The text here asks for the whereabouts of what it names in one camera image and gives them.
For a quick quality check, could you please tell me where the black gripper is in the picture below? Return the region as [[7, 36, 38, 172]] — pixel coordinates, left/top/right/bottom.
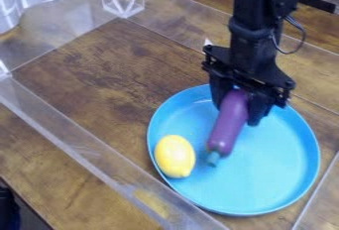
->
[[203, 20, 296, 126]]

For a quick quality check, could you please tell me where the purple toy eggplant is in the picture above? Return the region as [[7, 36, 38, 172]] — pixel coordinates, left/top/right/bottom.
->
[[207, 89, 250, 167]]

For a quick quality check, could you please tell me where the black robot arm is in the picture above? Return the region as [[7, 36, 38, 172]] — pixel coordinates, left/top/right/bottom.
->
[[203, 0, 297, 126]]

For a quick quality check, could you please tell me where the blue round tray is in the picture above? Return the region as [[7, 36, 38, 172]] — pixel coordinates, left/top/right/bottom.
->
[[147, 84, 321, 216]]

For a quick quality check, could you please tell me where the yellow toy lemon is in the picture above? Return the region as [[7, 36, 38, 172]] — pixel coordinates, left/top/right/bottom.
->
[[154, 135, 197, 178]]

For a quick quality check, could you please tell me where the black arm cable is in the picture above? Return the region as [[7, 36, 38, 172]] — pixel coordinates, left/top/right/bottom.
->
[[269, 15, 308, 56]]

